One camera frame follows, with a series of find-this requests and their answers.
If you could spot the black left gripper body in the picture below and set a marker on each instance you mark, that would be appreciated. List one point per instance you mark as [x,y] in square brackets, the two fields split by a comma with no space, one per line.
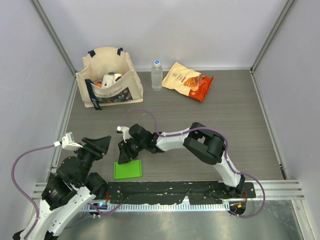
[87,157]

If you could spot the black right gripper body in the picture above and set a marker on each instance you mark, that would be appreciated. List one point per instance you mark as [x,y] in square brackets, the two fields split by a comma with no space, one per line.
[136,146]

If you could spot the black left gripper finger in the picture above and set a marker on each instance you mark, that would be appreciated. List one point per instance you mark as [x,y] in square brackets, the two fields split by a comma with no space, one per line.
[76,146]
[98,147]

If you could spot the green paper box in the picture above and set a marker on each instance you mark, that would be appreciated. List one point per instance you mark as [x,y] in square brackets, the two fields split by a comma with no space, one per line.
[129,170]

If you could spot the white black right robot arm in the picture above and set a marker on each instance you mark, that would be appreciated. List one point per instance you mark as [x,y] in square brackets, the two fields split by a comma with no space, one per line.
[206,144]

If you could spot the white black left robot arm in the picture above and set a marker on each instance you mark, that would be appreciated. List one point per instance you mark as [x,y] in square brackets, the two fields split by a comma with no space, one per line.
[72,187]

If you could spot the white box in bag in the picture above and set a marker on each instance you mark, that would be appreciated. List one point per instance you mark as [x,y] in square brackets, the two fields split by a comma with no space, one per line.
[107,80]

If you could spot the orange item in bag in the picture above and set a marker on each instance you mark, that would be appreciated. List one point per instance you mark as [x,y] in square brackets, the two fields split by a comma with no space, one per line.
[99,84]

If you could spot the clear plastic water bottle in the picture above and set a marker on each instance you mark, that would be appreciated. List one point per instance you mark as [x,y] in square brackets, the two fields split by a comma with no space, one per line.
[156,76]

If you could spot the orange beige snack bag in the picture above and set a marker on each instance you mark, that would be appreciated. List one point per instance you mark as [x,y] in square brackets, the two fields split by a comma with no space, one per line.
[187,82]

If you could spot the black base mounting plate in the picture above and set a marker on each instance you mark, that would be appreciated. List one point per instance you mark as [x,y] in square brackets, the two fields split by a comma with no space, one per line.
[171,192]

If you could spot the beige canvas tote bag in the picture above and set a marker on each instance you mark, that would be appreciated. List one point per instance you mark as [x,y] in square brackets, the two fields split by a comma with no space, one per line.
[127,87]

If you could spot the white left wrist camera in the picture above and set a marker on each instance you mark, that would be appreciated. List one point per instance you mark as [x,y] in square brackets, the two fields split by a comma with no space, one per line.
[66,142]

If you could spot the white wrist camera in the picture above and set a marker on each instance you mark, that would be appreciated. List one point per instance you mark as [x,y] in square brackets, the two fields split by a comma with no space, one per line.
[124,132]
[66,142]

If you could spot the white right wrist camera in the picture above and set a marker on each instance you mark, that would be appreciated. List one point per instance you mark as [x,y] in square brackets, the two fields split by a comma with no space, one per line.
[124,132]

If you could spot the white slotted cable duct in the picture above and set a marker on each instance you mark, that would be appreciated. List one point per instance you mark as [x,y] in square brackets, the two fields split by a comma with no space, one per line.
[185,206]

